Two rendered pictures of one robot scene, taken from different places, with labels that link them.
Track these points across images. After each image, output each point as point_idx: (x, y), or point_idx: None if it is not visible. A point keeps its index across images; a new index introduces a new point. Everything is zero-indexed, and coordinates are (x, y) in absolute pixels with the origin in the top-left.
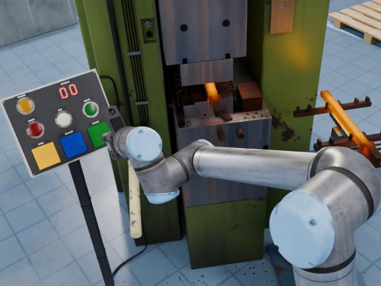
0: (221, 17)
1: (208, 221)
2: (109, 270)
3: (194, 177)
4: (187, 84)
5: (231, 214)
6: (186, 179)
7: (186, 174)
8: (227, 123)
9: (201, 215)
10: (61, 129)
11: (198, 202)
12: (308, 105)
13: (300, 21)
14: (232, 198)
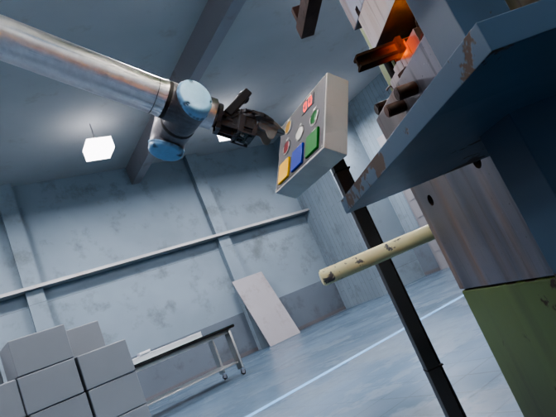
0: None
1: (508, 340)
2: (444, 407)
3: (171, 126)
4: (375, 44)
5: (530, 328)
6: (161, 126)
7: (160, 119)
8: (398, 81)
9: (489, 318)
10: (296, 143)
11: (467, 279)
12: None
13: None
14: (503, 272)
